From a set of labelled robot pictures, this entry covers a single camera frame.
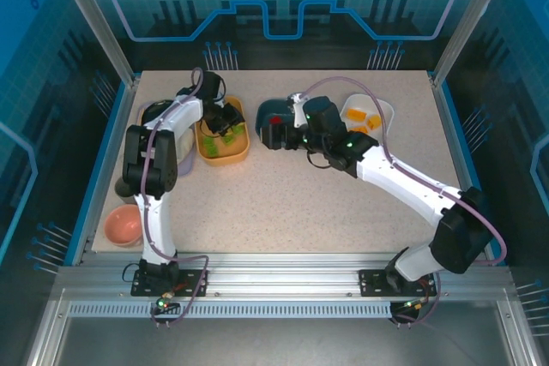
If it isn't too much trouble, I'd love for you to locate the orange rectangular container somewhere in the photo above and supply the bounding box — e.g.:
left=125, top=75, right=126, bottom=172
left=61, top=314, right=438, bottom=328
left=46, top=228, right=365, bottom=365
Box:
left=195, top=95, right=252, bottom=166

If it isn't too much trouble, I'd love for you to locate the small LED connector board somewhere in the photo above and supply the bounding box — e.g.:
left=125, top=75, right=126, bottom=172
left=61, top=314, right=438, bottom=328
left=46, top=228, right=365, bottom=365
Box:
left=402, top=297, right=430, bottom=314
left=156, top=292, right=179, bottom=314

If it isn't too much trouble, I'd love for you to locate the black round plate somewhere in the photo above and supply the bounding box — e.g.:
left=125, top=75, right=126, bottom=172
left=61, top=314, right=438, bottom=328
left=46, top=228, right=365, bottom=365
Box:
left=141, top=102, right=175, bottom=127

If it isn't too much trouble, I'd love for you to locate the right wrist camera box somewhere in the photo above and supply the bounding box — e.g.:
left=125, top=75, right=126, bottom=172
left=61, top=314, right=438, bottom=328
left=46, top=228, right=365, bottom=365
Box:
left=287, top=92, right=308, bottom=121

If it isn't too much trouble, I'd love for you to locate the white rectangular container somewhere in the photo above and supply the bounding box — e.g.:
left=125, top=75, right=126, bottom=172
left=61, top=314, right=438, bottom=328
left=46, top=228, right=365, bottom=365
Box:
left=341, top=92, right=395, bottom=136

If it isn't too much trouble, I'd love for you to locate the aluminium frame post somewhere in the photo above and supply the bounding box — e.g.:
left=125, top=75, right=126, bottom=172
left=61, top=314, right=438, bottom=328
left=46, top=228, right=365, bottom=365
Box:
left=431, top=0, right=518, bottom=87
left=47, top=0, right=141, bottom=87

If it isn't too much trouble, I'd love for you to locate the slotted cable duct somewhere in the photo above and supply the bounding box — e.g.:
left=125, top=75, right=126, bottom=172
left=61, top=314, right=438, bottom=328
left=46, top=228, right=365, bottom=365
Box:
left=68, top=302, right=394, bottom=318

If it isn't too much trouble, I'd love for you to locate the lavender tray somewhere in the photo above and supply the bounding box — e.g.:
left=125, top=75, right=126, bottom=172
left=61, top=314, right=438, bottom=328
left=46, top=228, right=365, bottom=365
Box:
left=136, top=100, right=197, bottom=177

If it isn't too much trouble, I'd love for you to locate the teal rectangular container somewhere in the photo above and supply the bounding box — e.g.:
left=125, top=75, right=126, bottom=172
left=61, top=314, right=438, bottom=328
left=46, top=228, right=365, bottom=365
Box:
left=255, top=98, right=301, bottom=144

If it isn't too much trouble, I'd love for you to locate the pink bowl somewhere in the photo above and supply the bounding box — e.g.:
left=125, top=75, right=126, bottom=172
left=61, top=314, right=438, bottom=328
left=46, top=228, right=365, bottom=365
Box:
left=105, top=205, right=145, bottom=248

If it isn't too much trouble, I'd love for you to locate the grey bowl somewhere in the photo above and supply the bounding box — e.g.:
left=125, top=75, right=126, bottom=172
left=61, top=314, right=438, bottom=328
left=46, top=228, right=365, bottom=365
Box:
left=114, top=177, right=136, bottom=204

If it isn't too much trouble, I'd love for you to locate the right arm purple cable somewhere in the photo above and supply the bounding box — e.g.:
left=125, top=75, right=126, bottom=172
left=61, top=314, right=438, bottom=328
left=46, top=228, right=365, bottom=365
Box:
left=298, top=76, right=510, bottom=327

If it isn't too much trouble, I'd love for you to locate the aluminium front rail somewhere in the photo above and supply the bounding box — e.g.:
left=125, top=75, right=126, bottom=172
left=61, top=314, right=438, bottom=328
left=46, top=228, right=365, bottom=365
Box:
left=55, top=252, right=511, bottom=305

